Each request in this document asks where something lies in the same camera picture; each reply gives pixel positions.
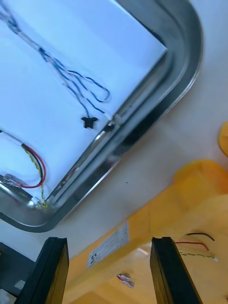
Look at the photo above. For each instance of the steel tray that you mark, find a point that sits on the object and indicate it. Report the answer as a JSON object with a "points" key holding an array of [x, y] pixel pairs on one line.
{"points": [[178, 47]]}

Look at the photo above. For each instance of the yellow-orange plastic bin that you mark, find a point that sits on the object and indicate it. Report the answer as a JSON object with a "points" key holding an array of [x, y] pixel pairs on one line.
{"points": [[224, 140], [166, 202]]}

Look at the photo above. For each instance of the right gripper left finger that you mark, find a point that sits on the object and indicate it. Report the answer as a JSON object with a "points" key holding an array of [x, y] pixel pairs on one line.
{"points": [[47, 280]]}

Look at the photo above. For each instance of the white paper sheet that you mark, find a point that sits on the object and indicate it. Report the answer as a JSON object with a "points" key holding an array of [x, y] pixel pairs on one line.
{"points": [[107, 35]]}

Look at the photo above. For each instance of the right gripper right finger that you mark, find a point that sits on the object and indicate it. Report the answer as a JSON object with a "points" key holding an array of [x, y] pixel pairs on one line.
{"points": [[171, 280]]}

